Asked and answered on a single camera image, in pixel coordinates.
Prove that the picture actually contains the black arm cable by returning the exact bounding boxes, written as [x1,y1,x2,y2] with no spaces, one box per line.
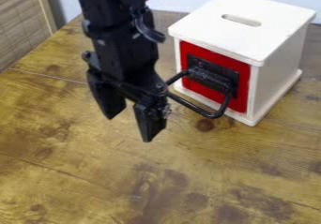
[130,8,168,44]

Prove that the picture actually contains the red drawer front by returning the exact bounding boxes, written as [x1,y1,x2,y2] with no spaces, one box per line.
[180,41,252,112]

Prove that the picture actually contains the black metal drawer handle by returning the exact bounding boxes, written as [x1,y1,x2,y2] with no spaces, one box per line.
[168,54,240,119]

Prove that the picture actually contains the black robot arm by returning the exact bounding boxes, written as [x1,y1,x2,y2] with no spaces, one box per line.
[79,0,170,142]

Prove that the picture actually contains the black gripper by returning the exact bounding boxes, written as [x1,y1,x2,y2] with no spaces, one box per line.
[82,18,172,142]

